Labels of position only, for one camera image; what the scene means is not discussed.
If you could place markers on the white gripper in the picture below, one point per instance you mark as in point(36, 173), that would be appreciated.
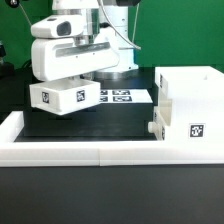
point(57, 53)

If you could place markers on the white drawer tray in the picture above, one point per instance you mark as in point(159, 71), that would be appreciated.
point(65, 96)
point(161, 119)

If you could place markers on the white drawer cabinet box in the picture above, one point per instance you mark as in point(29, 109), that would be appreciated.
point(197, 95)

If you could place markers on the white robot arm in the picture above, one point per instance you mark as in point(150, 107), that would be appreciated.
point(83, 36)

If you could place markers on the black stand on left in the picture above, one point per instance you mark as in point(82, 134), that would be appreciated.
point(6, 68)

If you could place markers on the white marker tag sheet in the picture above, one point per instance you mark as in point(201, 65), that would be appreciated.
point(125, 96)

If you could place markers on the black raised platform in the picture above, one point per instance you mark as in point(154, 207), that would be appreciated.
point(107, 121)

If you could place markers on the white foam border frame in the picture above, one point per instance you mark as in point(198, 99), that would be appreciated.
point(121, 153)

